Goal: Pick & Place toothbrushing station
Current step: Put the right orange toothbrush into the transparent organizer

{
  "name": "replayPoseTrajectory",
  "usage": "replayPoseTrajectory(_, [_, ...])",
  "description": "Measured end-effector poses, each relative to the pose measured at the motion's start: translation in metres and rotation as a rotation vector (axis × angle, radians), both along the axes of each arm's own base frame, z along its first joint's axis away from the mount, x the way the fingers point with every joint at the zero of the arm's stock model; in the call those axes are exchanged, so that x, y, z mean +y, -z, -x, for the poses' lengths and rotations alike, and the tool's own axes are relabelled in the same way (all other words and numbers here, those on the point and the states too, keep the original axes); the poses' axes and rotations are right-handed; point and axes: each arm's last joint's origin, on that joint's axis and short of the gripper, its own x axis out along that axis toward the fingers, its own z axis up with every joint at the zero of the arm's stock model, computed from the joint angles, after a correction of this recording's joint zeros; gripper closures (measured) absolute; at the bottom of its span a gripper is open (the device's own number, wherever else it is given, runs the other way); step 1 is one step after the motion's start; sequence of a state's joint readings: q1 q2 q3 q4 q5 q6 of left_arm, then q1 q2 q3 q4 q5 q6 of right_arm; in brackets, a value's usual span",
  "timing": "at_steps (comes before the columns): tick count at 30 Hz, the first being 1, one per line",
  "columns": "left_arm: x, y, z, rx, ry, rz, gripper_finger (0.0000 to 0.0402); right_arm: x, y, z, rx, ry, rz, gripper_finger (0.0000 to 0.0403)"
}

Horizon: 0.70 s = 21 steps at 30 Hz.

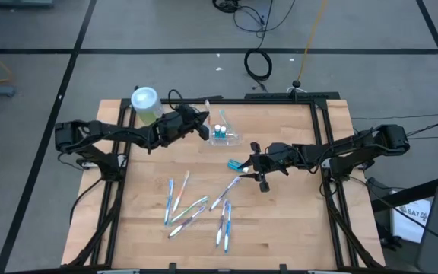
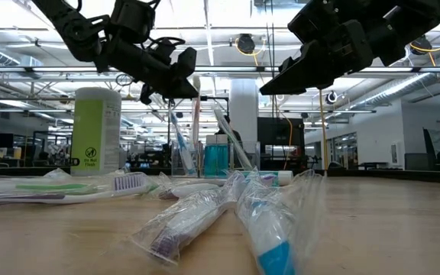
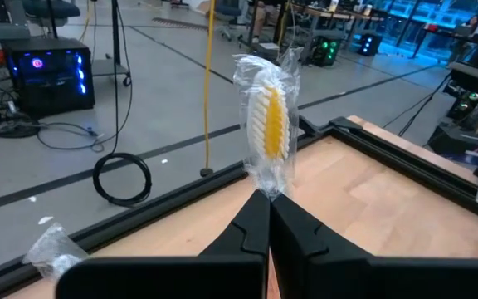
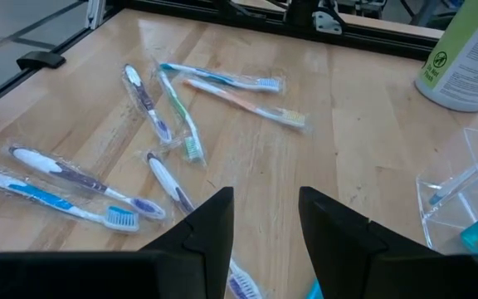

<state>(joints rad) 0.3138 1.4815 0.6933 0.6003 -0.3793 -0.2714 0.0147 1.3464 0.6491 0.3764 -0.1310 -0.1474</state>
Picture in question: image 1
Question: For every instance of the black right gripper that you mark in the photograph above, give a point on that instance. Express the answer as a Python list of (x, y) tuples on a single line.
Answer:
[(285, 156)]

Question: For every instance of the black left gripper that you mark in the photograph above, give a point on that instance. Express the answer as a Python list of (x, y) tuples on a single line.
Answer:
[(171, 127)]

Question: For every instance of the orange white toothbrush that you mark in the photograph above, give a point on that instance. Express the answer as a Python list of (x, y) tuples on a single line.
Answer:
[(181, 191), (207, 106)]

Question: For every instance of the purple white toothbrush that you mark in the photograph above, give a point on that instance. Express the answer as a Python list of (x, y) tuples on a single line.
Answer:
[(224, 193), (222, 220)]

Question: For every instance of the blue white toothbrush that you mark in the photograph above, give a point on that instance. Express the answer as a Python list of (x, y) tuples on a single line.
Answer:
[(227, 228), (170, 198)]

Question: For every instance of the green toothbrush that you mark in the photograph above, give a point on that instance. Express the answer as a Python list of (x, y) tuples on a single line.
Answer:
[(190, 209)]

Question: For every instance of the dark purple toothbrush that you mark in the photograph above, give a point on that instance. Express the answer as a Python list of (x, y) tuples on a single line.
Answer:
[(186, 225)]

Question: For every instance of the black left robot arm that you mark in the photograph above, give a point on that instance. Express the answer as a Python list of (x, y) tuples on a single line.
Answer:
[(120, 133)]

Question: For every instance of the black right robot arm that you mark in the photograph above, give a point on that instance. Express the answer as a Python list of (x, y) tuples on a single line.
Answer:
[(340, 150)]

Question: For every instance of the clear acrylic organizer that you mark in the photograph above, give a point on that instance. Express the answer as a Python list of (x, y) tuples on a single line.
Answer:
[(232, 139)]

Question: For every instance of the green white wipes canister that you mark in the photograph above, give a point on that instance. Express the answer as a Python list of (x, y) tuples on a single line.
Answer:
[(145, 100)]

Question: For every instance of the black diagonal bar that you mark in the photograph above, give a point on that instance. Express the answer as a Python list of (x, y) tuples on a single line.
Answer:
[(413, 192)]

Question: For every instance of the white printed box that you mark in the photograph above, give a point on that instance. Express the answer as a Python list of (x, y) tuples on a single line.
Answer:
[(409, 224)]

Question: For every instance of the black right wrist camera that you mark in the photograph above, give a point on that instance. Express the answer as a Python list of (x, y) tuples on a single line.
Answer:
[(269, 163)]

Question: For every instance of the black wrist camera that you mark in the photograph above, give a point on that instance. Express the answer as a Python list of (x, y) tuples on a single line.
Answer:
[(186, 111), (269, 163)]

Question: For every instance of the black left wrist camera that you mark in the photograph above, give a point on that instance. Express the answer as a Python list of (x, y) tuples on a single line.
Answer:
[(186, 111)]

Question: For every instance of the black aluminium table frame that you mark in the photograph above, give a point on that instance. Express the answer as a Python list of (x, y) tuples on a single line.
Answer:
[(261, 101)]

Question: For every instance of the black frame clamp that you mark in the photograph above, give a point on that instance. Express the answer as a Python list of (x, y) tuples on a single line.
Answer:
[(283, 267), (172, 267)]

